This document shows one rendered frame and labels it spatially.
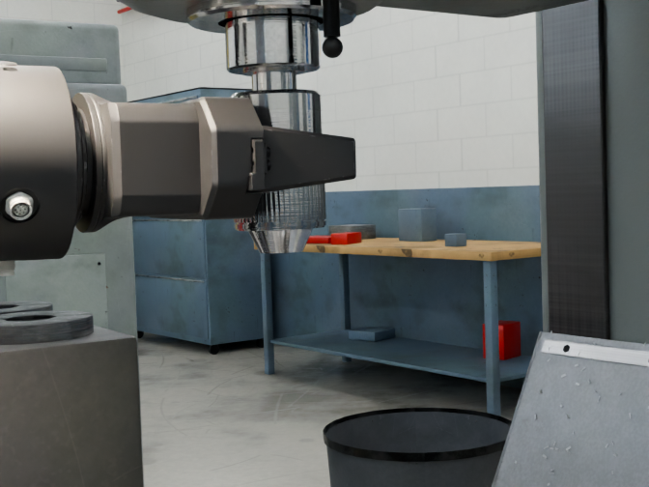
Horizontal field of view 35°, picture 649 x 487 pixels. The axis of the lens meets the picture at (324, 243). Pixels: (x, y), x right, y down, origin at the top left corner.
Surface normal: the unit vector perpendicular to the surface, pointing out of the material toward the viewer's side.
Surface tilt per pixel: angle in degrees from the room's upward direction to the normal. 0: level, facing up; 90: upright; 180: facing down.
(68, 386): 90
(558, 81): 90
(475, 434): 86
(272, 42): 90
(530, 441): 64
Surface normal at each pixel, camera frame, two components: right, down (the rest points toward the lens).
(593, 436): -0.75, -0.38
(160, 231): -0.81, 0.06
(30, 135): 0.42, -0.22
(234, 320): 0.59, 0.02
